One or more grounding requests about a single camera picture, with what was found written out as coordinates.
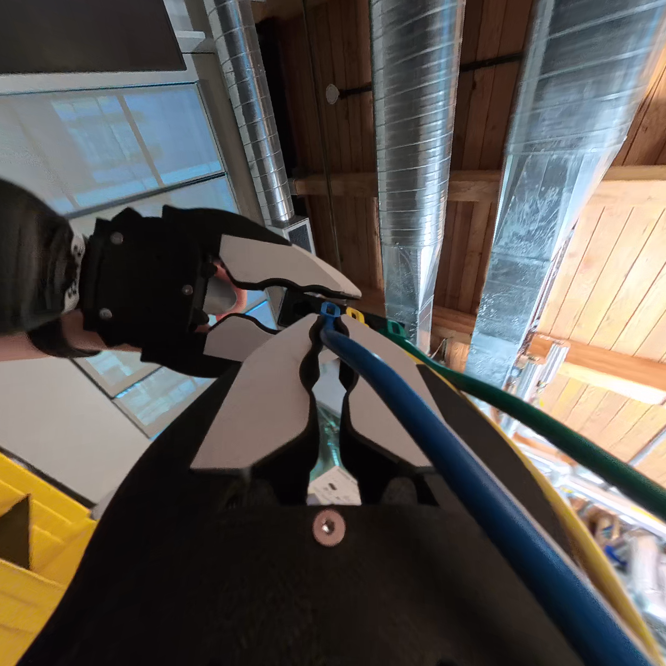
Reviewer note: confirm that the glass window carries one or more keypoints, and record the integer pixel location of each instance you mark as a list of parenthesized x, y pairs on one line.
[(130, 135)]

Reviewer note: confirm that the dark flat panel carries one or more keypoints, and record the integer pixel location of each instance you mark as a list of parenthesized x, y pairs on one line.
[(83, 34)]

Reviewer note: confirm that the person's left hand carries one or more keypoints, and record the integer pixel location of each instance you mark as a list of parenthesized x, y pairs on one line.
[(86, 333)]

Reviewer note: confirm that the white box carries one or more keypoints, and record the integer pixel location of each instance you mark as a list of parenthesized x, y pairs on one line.
[(333, 486)]

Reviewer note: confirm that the large rectangular metal duct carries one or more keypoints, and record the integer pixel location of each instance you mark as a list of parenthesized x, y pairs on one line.
[(551, 182)]

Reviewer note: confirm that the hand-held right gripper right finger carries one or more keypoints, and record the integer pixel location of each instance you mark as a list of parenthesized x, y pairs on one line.
[(382, 432)]

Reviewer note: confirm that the narrow round metal duct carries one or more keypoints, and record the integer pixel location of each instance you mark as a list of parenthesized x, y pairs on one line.
[(255, 119)]

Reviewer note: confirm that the person's left forearm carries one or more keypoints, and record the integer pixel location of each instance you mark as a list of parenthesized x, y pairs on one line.
[(21, 349)]

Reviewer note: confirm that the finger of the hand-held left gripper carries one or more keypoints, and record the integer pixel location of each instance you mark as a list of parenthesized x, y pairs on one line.
[(281, 260), (234, 338)]

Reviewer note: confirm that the round ceiling detector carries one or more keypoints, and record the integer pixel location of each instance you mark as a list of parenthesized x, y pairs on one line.
[(332, 93)]

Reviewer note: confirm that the black ethernet port block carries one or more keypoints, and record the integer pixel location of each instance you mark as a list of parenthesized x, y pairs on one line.
[(294, 307)]

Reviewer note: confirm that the white grilled vent unit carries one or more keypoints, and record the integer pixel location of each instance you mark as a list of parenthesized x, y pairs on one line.
[(300, 235)]

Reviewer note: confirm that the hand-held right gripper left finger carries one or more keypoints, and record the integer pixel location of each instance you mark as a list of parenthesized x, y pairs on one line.
[(260, 406)]

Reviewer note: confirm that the cluster of silver pipes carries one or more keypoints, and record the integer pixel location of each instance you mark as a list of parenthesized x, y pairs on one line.
[(640, 562)]

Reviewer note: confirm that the yellow plastic bin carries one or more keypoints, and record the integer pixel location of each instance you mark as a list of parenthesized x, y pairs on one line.
[(47, 562)]

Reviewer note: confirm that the wide round metal duct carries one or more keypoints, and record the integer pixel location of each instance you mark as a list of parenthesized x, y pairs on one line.
[(413, 130)]

